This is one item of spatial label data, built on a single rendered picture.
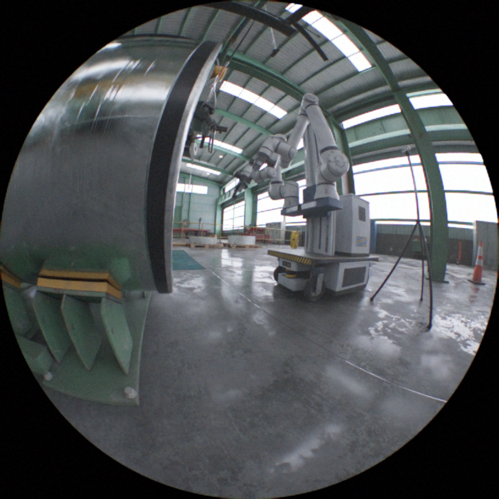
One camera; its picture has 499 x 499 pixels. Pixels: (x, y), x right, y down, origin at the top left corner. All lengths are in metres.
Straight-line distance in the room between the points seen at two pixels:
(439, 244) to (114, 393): 3.37
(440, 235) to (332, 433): 2.91
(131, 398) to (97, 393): 0.11
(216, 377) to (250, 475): 0.32
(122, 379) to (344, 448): 0.59
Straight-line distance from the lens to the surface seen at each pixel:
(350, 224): 1.36
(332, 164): 1.00
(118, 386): 0.55
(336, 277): 1.14
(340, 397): 0.54
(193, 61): 0.36
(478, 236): 10.10
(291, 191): 1.51
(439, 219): 3.09
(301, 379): 0.56
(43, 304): 0.65
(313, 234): 1.49
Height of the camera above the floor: 0.42
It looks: 4 degrees down
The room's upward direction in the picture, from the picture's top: 3 degrees clockwise
